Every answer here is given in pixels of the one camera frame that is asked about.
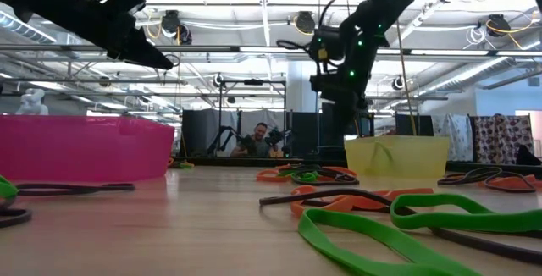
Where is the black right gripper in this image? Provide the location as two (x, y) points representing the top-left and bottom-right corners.
(310, 66), (376, 114)

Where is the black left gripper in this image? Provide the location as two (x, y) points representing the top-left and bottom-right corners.
(75, 0), (174, 70)

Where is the brown rubber band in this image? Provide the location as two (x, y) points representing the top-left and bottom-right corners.
(0, 207), (33, 229)
(290, 164), (361, 186)
(15, 181), (136, 197)
(437, 165), (538, 194)
(258, 188), (542, 265)

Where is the black monitor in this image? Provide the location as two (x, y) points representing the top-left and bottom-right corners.
(320, 110), (374, 158)

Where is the black partition panel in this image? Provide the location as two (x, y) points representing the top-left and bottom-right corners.
(290, 111), (319, 158)
(395, 113), (435, 137)

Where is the dark grey curtain panel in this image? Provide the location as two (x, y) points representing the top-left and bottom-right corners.
(181, 108), (221, 158)

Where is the person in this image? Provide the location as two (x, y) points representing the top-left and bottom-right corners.
(230, 122), (280, 159)

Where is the yellow translucent plastic basket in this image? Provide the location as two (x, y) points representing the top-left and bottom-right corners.
(343, 135), (451, 180)

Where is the red translucent plastic basket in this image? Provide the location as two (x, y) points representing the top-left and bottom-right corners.
(0, 113), (176, 183)

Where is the white humanoid figure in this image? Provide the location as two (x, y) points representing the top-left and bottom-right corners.
(14, 88), (50, 116)

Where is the white patterned cloth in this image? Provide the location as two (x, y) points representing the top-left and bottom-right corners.
(431, 113), (474, 162)

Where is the dotted patterned cloth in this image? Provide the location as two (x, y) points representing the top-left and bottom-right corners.
(473, 114), (535, 165)

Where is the black bag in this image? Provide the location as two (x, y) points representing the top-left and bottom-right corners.
(514, 144), (542, 166)

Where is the black ceiling cable reel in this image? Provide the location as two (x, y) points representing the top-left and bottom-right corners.
(160, 9), (194, 46)
(486, 14), (512, 38)
(295, 10), (318, 36)

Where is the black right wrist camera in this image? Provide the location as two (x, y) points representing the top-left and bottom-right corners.
(307, 25), (342, 63)

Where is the yellow hanging cable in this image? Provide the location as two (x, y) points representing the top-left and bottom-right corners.
(395, 17), (418, 137)

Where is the background black metal frame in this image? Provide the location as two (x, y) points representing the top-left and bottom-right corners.
(217, 79), (288, 158)

